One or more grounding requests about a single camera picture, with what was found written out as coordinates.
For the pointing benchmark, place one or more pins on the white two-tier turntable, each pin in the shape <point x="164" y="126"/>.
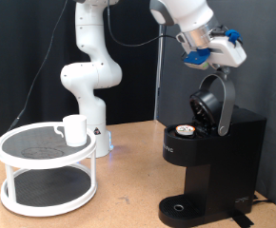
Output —
<point x="46" y="158"/>

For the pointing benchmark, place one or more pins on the white plastic mug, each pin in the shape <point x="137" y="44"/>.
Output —
<point x="76" y="129"/>

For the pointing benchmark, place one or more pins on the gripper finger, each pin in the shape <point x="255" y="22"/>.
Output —
<point x="226" y="70"/>
<point x="216" y="67"/>

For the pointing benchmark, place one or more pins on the black keurig coffee machine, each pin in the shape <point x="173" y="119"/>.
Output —
<point x="223" y="177"/>

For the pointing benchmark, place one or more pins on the orange rimmed coffee pod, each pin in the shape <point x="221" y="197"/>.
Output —
<point x="185" y="129"/>

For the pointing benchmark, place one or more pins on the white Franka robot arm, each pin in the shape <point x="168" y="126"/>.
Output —
<point x="90" y="79"/>

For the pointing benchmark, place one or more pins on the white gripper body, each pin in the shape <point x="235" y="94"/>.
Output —
<point x="228" y="52"/>

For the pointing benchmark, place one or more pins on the black tape strip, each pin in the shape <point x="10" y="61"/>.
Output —
<point x="241" y="220"/>

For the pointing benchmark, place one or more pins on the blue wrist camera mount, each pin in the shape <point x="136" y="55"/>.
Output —
<point x="196" y="57"/>

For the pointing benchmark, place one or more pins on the grey metal pole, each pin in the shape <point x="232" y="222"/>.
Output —
<point x="158" y="79"/>

